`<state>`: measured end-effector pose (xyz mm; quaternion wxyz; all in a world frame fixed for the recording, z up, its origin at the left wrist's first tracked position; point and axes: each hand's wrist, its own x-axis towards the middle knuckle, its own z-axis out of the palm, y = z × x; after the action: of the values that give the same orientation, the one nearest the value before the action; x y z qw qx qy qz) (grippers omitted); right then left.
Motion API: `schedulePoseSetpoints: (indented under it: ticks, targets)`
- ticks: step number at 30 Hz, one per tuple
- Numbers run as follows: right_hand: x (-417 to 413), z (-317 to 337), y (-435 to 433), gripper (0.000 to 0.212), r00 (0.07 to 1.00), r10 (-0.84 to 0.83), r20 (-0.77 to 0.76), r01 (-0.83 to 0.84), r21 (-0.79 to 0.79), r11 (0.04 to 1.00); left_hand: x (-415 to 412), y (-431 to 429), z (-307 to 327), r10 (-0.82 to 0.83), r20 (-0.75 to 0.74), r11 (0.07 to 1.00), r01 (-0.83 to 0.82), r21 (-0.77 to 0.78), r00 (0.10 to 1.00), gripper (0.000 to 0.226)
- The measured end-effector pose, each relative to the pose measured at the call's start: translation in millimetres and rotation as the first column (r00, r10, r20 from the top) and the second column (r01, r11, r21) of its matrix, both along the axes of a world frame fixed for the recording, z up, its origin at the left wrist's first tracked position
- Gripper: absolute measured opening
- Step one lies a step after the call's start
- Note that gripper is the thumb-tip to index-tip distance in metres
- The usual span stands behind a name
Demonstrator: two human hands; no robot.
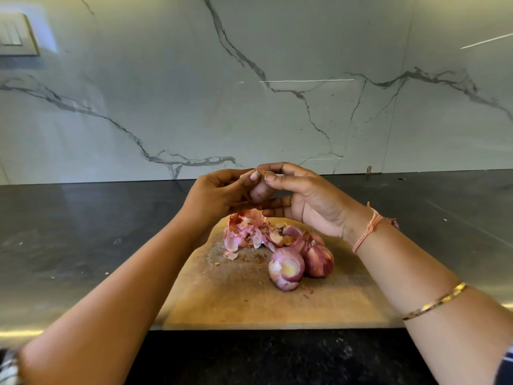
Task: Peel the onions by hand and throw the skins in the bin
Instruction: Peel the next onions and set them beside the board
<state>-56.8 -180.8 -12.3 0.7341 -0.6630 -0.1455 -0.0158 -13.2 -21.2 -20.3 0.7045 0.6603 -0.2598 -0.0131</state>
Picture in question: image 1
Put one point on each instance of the white wall switch plate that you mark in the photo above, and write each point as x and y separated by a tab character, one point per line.
16	34

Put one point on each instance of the person's right hand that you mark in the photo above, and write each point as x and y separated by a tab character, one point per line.
320	200

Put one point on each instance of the gold bangle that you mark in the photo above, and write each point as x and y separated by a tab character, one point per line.
437	300

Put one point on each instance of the person's right forearm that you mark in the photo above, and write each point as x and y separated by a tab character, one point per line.
437	296

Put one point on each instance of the person's left forearm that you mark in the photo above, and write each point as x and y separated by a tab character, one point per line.
104	316

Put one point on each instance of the black white plaid sleeve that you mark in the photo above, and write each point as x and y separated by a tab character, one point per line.
8	369

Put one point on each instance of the pile of onion peels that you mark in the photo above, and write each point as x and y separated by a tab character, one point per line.
252	228

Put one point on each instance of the red onion with pale patch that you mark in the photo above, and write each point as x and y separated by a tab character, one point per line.
286	268

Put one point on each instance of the wooden cutting board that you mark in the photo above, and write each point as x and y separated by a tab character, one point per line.
232	300

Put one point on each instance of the person's left hand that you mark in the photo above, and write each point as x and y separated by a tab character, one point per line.
212	200

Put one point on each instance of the brownish red onion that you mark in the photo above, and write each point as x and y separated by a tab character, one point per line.
260	193

